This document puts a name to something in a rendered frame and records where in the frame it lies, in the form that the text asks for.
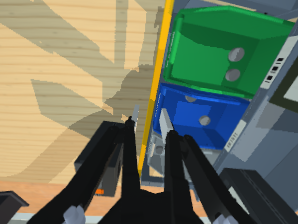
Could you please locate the grey open bin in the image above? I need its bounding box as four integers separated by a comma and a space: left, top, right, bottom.
147, 129, 221, 182

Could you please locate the yellow bar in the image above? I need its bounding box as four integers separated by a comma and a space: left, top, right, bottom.
138, 0, 174, 176

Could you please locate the blue open bin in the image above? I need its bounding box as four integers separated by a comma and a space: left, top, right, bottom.
153, 83, 250, 150

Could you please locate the green bin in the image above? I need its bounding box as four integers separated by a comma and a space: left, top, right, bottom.
164, 5, 295, 99

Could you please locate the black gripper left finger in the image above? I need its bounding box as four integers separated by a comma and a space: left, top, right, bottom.
26, 104, 145, 224

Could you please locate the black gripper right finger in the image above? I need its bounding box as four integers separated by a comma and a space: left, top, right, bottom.
159, 108, 257, 224

